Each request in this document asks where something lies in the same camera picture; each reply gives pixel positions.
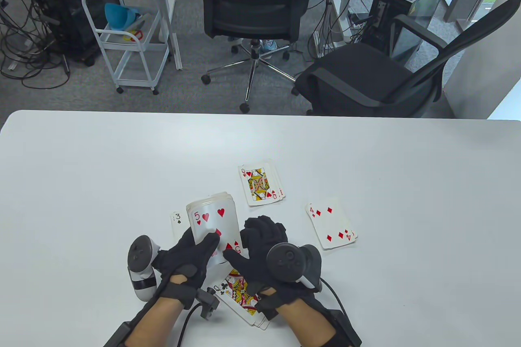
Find person's left hand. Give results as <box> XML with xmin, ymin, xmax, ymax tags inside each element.
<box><xmin>153</xmin><ymin>227</ymin><xmax>228</xmax><ymax>310</ymax></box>

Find person's right hand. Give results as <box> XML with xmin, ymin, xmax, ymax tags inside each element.
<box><xmin>223</xmin><ymin>216</ymin><xmax>327</xmax><ymax>312</ymax></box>

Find deck of playing cards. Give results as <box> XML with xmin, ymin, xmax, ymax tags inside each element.
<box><xmin>186</xmin><ymin>192</ymin><xmax>241</xmax><ymax>265</ymax></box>

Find pile of club playing cards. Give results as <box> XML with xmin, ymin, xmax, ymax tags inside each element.
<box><xmin>214</xmin><ymin>270</ymin><xmax>271</xmax><ymax>330</ymax></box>

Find pile of heart playing cards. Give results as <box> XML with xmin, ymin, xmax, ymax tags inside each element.
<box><xmin>238</xmin><ymin>159</ymin><xmax>285</xmax><ymax>206</ymax></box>

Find four of diamonds playing card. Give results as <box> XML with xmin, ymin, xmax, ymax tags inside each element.
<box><xmin>305</xmin><ymin>197</ymin><xmax>358</xmax><ymax>250</ymax></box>

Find person's left forearm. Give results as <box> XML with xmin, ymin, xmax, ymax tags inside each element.
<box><xmin>124</xmin><ymin>296</ymin><xmax>184</xmax><ymax>347</ymax></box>

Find person's right forearm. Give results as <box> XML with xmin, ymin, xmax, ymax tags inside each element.
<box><xmin>277</xmin><ymin>302</ymin><xmax>338</xmax><ymax>347</ymax></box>

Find grey white VR controller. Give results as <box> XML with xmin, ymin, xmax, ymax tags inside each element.
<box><xmin>127</xmin><ymin>235</ymin><xmax>160</xmax><ymax>302</ymax></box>
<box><xmin>267</xmin><ymin>243</ymin><xmax>323</xmax><ymax>292</ymax></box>

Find black mesh office chair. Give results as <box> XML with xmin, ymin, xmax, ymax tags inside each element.
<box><xmin>195</xmin><ymin>0</ymin><xmax>316</xmax><ymax>113</ymax></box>
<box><xmin>294</xmin><ymin>0</ymin><xmax>521</xmax><ymax>118</ymax></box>

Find white power strip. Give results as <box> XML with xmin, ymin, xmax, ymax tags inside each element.
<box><xmin>345</xmin><ymin>11</ymin><xmax>370</xmax><ymax>31</ymax></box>

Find blue plastic funnel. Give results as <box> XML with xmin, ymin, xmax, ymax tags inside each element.
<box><xmin>104</xmin><ymin>2</ymin><xmax>141</xmax><ymax>31</ymax></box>

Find black glass computer tower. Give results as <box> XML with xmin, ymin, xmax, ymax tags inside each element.
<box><xmin>360</xmin><ymin>0</ymin><xmax>446</xmax><ymax>61</ymax></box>

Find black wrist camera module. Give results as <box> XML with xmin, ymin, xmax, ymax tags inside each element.
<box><xmin>195</xmin><ymin>287</ymin><xmax>220</xmax><ymax>320</ymax></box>
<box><xmin>254</xmin><ymin>294</ymin><xmax>281</xmax><ymax>321</ymax></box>

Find black forearm strap with box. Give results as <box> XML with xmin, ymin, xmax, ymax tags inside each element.
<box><xmin>104</xmin><ymin>322</ymin><xmax>131</xmax><ymax>347</ymax></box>
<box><xmin>301</xmin><ymin>310</ymin><xmax>362</xmax><ymax>347</ymax></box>

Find hanging black cables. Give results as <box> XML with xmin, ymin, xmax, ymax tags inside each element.
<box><xmin>299</xmin><ymin>0</ymin><xmax>369</xmax><ymax>59</ymax></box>

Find tangle of black floor cables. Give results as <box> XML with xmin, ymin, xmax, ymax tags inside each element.
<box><xmin>0</xmin><ymin>0</ymin><xmax>72</xmax><ymax>89</ymax></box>

